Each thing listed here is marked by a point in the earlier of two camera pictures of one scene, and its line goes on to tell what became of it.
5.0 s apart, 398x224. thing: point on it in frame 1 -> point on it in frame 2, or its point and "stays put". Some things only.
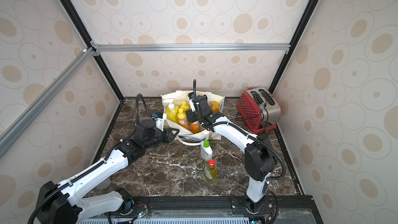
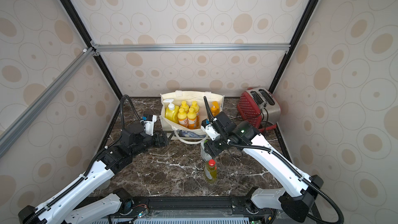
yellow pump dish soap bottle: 172,111 stays put
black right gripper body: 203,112 -> 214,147
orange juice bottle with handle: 215,107 stays put
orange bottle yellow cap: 185,107 stays put
